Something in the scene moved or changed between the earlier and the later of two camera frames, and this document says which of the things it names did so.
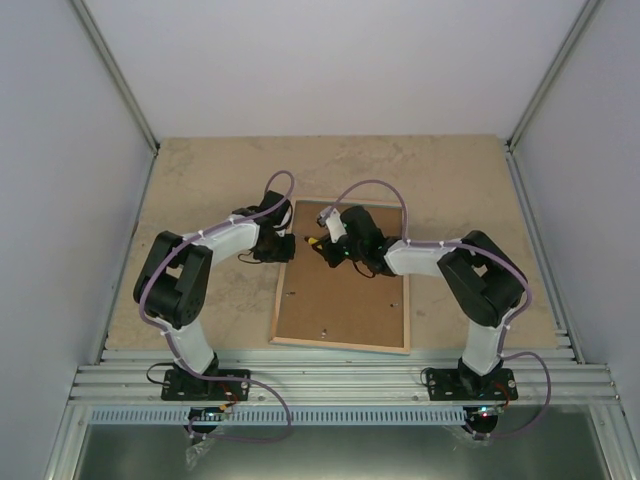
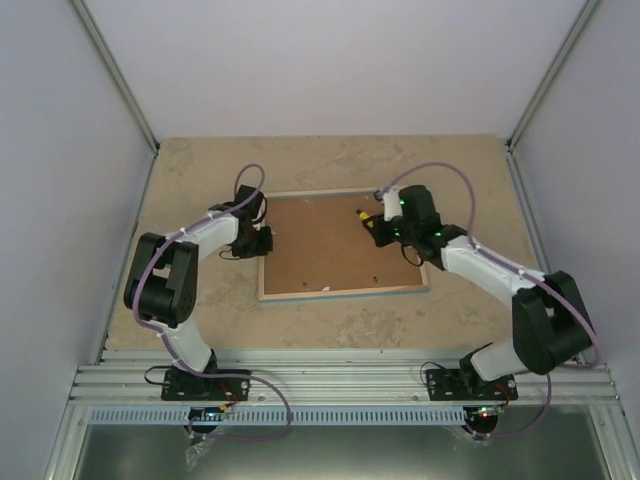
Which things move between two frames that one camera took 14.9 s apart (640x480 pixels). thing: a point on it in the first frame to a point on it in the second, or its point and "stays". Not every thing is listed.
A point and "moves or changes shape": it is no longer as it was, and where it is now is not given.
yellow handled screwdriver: x=314 y=240 moves or changes shape
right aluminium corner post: x=553 y=74 stays
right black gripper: x=327 y=252 to x=378 y=230
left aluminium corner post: x=117 y=73 stays
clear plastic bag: x=196 y=451 stays
